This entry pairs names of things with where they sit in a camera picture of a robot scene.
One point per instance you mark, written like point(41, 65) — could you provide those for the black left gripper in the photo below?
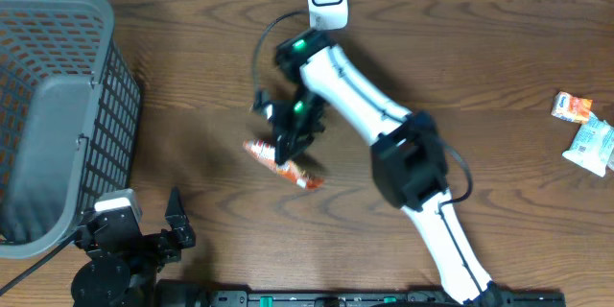
point(179, 221)

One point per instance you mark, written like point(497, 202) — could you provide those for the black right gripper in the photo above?
point(293, 140)

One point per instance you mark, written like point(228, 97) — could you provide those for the orange chocolate bar wrapper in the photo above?
point(264, 153)

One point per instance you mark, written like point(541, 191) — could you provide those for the small orange snack packet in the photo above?
point(571, 108)

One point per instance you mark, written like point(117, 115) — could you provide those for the mint green tissue pack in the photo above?
point(592, 146)

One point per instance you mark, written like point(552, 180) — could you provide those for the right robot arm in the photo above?
point(407, 155)

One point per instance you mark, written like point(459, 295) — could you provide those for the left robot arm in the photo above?
point(124, 262)

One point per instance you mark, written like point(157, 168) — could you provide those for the grey plastic basket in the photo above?
point(69, 116)

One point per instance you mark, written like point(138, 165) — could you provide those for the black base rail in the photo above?
point(171, 293)

